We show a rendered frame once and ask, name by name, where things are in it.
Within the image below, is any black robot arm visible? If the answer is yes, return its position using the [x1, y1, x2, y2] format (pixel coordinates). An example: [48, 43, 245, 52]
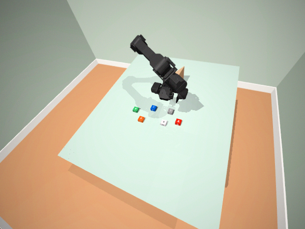
[130, 34, 187, 101]

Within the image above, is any red block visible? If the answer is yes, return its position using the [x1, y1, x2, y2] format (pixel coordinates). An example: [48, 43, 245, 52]
[175, 119, 182, 126]

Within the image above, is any orange block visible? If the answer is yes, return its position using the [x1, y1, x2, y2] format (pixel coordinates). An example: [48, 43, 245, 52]
[138, 116, 145, 123]

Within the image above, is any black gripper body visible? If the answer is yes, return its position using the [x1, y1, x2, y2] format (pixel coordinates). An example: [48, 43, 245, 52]
[151, 81, 188, 99]

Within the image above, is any blue digit block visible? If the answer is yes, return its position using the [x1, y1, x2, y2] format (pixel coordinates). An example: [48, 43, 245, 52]
[151, 105, 157, 111]

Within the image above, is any green block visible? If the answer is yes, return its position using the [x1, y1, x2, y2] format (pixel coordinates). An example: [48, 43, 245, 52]
[133, 107, 139, 113]

